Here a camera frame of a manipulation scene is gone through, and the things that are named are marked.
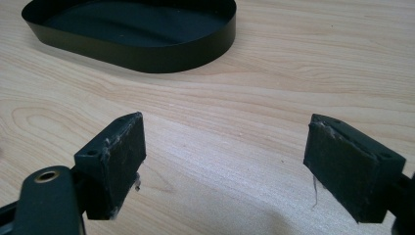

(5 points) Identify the black oval metal tray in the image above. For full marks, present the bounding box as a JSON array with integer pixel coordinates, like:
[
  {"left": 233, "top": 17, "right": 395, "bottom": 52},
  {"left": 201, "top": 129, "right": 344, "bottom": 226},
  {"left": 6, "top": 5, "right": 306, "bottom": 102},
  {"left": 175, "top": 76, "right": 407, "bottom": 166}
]
[{"left": 21, "top": 0, "right": 238, "bottom": 74}]

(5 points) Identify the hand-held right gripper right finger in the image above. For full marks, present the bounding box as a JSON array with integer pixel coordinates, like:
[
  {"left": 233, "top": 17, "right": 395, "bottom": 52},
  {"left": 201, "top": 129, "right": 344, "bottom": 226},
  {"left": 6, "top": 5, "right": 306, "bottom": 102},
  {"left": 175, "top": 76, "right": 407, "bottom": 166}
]
[{"left": 302, "top": 113, "right": 407, "bottom": 224}]

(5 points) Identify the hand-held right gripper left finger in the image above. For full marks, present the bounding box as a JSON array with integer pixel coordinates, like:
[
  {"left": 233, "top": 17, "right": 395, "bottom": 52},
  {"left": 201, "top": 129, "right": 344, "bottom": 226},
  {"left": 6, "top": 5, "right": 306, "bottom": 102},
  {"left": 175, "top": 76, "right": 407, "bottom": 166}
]
[{"left": 73, "top": 111, "right": 147, "bottom": 221}]

